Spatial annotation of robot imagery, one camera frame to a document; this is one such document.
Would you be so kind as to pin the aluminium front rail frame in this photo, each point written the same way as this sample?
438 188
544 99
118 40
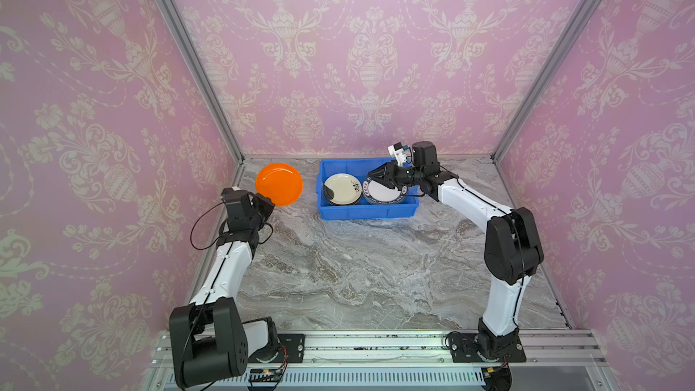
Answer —
428 360

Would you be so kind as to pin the green rimmed plate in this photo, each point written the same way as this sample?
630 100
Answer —
377 194

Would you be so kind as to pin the blue plastic bin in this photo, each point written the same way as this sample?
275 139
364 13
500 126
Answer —
359 168

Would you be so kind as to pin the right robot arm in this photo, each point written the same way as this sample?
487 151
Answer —
512 249

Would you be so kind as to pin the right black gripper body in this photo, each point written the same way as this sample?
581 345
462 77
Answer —
394 174

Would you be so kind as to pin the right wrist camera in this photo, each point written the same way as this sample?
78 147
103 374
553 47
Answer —
401 154

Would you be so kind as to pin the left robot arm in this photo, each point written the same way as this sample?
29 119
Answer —
209 340

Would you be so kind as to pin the right corner aluminium post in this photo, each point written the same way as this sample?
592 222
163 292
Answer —
571 32

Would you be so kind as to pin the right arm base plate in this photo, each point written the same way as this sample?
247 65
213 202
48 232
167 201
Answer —
482 348

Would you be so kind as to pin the orange plate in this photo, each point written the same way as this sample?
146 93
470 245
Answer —
279 182

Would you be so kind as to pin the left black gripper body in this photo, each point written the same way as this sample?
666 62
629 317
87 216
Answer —
260 209

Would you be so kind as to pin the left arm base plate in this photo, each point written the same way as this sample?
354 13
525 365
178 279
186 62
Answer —
290 347

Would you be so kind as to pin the left corner aluminium post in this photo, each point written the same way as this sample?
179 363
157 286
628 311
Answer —
176 24

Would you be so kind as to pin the cream plate with dark spot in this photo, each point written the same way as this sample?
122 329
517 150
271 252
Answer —
342 190

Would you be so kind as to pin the corner aluminium post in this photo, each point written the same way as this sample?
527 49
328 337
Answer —
571 32
176 24

